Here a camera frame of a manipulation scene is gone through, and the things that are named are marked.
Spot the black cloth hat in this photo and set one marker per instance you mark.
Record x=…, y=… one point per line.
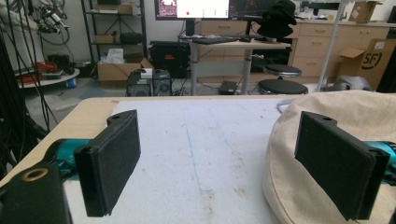
x=277, y=21

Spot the black metal shelf rack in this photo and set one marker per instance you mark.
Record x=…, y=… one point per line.
x=116, y=34

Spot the flat black box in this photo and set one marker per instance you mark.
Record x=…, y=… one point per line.
x=228, y=87

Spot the dark computer monitor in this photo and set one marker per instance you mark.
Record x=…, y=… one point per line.
x=249, y=7

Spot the light wooden desk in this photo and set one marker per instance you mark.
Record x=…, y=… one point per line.
x=243, y=45

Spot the black keyboard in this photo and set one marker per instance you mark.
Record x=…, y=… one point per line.
x=214, y=40

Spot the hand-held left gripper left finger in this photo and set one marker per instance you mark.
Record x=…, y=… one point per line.
x=106, y=161

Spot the black round stool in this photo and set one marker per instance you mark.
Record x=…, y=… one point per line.
x=282, y=70
x=281, y=87

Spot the small cardboard box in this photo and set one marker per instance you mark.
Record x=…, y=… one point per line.
x=362, y=11

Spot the white metal pole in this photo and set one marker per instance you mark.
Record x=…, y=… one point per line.
x=330, y=43

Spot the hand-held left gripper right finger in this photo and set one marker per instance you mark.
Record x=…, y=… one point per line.
x=336, y=158

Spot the blue tape roll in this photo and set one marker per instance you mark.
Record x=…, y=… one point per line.
x=71, y=83

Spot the lit computer monitor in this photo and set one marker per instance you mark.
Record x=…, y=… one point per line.
x=202, y=7

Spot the round white table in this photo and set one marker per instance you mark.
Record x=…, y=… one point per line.
x=46, y=81

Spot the white foam mat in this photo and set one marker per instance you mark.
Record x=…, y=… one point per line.
x=202, y=149

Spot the beige canvas cloth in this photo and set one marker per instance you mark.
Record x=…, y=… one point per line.
x=358, y=112

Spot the small white box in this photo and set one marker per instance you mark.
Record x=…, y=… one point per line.
x=146, y=73

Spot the black computer tower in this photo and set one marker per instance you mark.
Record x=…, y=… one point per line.
x=162, y=83
x=138, y=85

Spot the wooden drawer cabinet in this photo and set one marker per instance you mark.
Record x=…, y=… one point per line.
x=314, y=46

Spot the printed cardboard box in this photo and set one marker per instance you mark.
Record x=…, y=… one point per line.
x=370, y=62

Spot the open cardboard box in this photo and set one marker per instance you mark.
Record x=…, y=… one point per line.
x=116, y=72

